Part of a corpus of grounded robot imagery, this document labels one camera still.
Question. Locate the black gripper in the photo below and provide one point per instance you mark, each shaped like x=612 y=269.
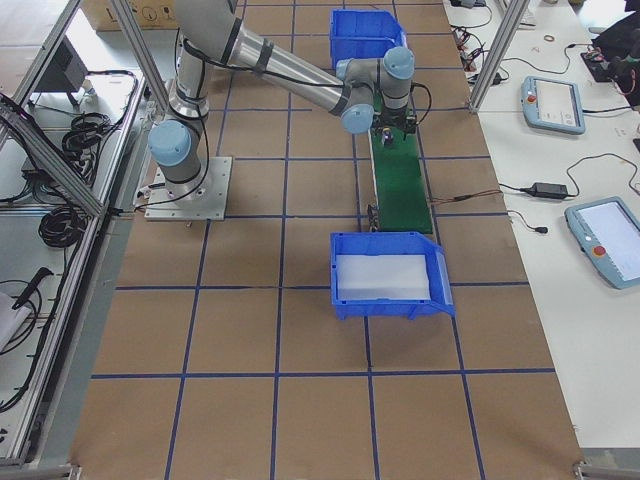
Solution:
x=394 y=121

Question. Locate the yellow push button switch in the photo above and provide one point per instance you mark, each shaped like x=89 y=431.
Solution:
x=387 y=137

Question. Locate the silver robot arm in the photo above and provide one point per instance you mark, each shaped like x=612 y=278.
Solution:
x=366 y=95

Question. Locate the green conveyor belt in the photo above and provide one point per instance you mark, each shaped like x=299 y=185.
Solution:
x=401 y=203

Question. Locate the far blue storage bin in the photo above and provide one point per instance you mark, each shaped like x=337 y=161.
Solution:
x=363 y=34

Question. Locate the far teach pendant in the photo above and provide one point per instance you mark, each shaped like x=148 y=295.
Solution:
x=552 y=105

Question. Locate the teach pendant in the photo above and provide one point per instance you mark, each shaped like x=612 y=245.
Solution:
x=552 y=105
x=608 y=234

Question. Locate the black power adapter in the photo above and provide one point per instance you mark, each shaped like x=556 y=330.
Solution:
x=548 y=190

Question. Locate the blue bin with white foam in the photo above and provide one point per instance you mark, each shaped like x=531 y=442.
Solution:
x=388 y=274

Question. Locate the near teach pendant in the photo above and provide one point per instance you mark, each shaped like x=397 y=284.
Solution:
x=608 y=234

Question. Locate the aluminium frame post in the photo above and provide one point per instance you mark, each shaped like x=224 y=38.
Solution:
x=499 y=46

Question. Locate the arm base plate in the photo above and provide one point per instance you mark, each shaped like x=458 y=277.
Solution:
x=204 y=198

